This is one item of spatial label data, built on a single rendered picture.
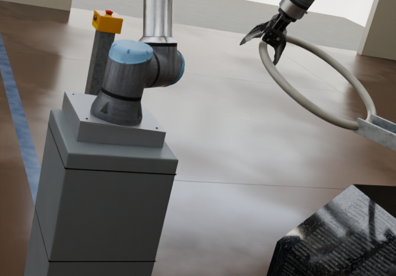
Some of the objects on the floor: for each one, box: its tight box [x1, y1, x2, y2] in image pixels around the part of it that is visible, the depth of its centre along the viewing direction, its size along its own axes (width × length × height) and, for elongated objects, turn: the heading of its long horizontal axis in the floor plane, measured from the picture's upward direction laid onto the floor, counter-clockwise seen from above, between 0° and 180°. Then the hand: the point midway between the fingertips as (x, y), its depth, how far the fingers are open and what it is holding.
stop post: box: [84, 10, 123, 96], centre depth 342 cm, size 20×20×109 cm
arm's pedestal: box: [24, 109, 179, 276], centre depth 257 cm, size 50×50×85 cm
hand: (256, 55), depth 230 cm, fingers open, 14 cm apart
